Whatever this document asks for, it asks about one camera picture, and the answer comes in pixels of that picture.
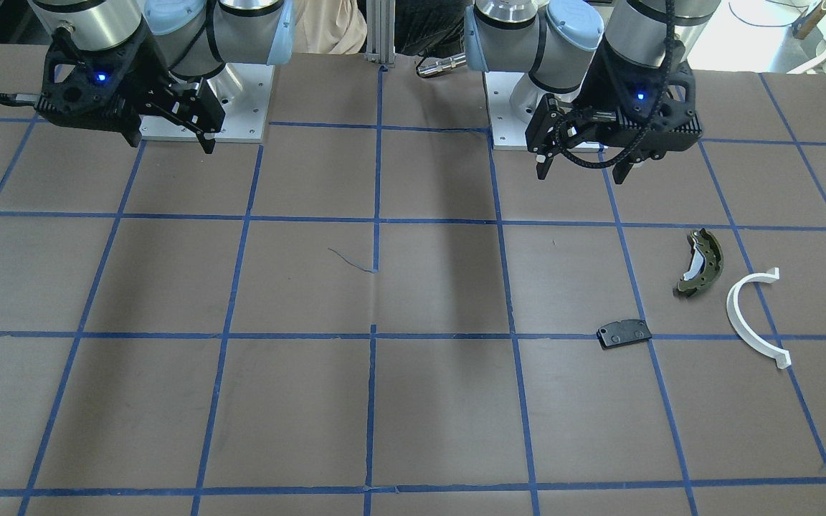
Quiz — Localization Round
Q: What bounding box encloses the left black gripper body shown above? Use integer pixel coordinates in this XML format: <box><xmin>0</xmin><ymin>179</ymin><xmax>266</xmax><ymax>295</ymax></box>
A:
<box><xmin>526</xmin><ymin>46</ymin><xmax>703</xmax><ymax>160</ymax></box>

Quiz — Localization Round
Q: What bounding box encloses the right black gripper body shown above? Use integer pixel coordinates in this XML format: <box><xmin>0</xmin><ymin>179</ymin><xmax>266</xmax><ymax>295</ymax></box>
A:
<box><xmin>34</xmin><ymin>26</ymin><xmax>225</xmax><ymax>147</ymax></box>

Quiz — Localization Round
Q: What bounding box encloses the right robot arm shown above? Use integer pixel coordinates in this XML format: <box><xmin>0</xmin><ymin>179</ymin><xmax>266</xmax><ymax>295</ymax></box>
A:
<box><xmin>0</xmin><ymin>1</ymin><xmax>295</xmax><ymax>153</ymax></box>

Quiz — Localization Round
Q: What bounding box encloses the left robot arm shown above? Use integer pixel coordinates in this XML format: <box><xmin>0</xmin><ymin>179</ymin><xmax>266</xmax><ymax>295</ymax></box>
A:
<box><xmin>463</xmin><ymin>1</ymin><xmax>720</xmax><ymax>185</ymax></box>

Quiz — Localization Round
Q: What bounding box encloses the olive brake shoe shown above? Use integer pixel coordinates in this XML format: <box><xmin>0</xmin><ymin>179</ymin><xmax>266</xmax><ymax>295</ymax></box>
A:
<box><xmin>674</xmin><ymin>228</ymin><xmax>723</xmax><ymax>297</ymax></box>

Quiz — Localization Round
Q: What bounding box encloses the black brake pad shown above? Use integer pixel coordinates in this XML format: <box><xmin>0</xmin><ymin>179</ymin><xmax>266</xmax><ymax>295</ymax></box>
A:
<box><xmin>596</xmin><ymin>319</ymin><xmax>652</xmax><ymax>350</ymax></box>

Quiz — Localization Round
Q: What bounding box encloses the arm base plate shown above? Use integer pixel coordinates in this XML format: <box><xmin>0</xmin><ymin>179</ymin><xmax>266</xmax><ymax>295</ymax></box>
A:
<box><xmin>484</xmin><ymin>72</ymin><xmax>546</xmax><ymax>151</ymax></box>
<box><xmin>141</xmin><ymin>63</ymin><xmax>276</xmax><ymax>144</ymax></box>

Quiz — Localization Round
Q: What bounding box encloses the white curved plastic bracket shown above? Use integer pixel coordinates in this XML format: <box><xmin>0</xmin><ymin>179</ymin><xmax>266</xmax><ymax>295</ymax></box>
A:
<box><xmin>726</xmin><ymin>267</ymin><xmax>792</xmax><ymax>370</ymax></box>

